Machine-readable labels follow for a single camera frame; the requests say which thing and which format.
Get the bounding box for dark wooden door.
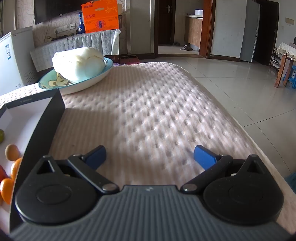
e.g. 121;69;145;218
154;0;173;45

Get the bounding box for black wall television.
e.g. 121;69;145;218
33;0;90;25

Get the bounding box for napa cabbage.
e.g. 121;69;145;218
52;47;105;82

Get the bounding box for grey refrigerator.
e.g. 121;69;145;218
239;0;260;63

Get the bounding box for orange tangerine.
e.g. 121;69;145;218
11;158;22;180
0;178;15;205

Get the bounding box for wooden kitchen cabinet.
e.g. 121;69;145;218
185;15;203;50

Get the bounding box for blue plastic stool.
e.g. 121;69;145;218
282;65;296;88

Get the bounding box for brown wooden door frame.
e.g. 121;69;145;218
199;0;216;58

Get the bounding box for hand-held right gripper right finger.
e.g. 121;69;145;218
180;145;269;194

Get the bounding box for blue cartoon plate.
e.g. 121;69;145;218
38;57;114;95

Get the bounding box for orange gift box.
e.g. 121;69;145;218
81;0;121;33

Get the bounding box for brown kiwi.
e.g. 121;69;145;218
5;144;20;161

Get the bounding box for blue glass bottle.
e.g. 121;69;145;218
76;12;86;35

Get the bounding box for white chest freezer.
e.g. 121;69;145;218
0;26;40;95

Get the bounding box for lace-covered wooden side table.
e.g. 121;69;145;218
274;42;296;88

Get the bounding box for dark grey cardboard box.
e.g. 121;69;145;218
0;89;66;234

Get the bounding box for lace-covered television cabinet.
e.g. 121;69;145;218
30;29;122;72

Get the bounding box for grey slippers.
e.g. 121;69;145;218
172;42;193;51

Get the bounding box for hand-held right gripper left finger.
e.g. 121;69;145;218
35;146;120;194

